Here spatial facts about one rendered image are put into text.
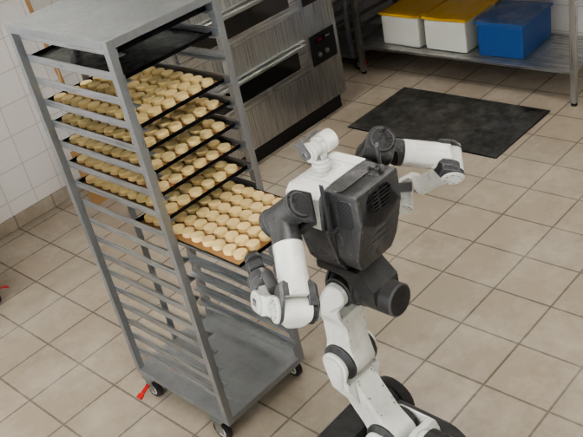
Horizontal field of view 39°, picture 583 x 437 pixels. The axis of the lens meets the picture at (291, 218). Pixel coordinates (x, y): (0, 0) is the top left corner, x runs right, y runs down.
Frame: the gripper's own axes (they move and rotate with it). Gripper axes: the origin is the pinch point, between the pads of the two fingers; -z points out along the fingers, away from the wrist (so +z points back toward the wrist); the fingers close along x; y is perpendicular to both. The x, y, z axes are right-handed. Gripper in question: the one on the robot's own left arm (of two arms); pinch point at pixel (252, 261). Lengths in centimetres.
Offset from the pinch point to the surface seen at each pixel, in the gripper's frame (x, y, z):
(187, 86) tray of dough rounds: 46, 1, -53
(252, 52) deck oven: -32, -64, -278
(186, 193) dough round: 8.0, 13.0, -45.0
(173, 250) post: -2.4, 24.0, -26.5
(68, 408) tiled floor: -105, 94, -85
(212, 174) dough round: 9, 1, -51
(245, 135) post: 21, -15, -50
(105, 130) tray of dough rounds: 37, 34, -56
